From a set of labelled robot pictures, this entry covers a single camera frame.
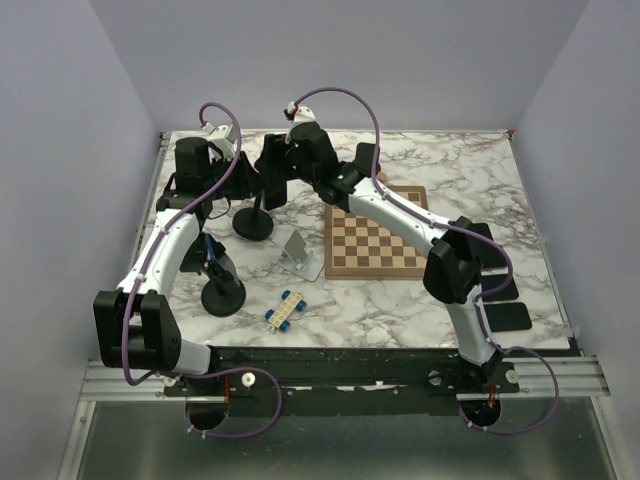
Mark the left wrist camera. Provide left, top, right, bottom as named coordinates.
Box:
left=202, top=122, right=237, bottom=159

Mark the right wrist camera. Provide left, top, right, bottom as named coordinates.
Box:
left=283, top=102, right=317, bottom=127

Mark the black front rail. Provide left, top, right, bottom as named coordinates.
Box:
left=164, top=347, right=545, bottom=417

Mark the black round clamp stand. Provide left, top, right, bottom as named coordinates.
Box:
left=232, top=192, right=274, bottom=241

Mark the black phone pink case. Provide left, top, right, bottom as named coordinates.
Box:
left=479, top=244, right=508, bottom=271

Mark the black phone second row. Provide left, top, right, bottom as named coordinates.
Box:
left=481, top=274, right=519, bottom=303

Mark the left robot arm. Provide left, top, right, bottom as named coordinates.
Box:
left=93, top=131, right=261, bottom=395

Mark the toy brick car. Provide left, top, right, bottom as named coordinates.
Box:
left=265, top=290, right=307, bottom=332

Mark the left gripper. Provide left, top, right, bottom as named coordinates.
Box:
left=203, top=150, right=271, bottom=200

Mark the wooden chessboard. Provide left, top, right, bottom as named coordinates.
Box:
left=324, top=205, right=426, bottom=280

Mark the silver metal phone stand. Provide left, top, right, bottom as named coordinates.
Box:
left=279, top=230, right=324, bottom=282

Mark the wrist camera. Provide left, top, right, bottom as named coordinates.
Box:
left=283, top=102, right=317, bottom=127
left=202, top=122, right=237, bottom=159

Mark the black stand with blue phone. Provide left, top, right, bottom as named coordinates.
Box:
left=179, top=233, right=246, bottom=317

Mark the round wooden stand right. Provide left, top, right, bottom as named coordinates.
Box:
left=352, top=142, right=375, bottom=177

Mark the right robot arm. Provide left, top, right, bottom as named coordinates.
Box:
left=255, top=122, right=498, bottom=392

